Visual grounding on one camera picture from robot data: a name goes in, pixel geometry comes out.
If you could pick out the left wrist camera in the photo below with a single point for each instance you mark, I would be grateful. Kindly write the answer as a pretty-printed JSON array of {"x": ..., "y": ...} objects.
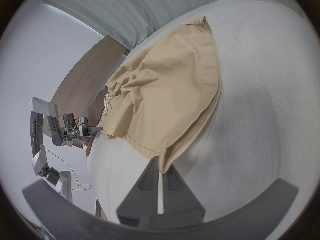
[{"x": 83, "y": 120}]

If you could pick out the beige shorts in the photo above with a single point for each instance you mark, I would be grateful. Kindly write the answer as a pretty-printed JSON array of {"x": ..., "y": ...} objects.
[{"x": 170, "y": 84}]

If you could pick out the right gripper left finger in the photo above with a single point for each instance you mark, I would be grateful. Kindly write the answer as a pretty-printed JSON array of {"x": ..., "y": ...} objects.
[{"x": 140, "y": 204}]

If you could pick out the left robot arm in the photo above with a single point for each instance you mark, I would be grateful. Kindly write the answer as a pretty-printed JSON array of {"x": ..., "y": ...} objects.
[{"x": 42, "y": 106}]

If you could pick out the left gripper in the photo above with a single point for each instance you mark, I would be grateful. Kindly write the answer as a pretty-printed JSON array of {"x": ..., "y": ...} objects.
[{"x": 80, "y": 132}]

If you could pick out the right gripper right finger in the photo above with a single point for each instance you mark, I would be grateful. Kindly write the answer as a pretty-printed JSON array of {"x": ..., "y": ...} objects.
[{"x": 180, "y": 201}]

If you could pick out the bed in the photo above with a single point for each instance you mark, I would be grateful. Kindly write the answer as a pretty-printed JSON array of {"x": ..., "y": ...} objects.
[{"x": 262, "y": 96}]

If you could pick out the brown shorts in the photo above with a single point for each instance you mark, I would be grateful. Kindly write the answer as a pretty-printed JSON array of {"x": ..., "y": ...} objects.
[{"x": 96, "y": 111}]

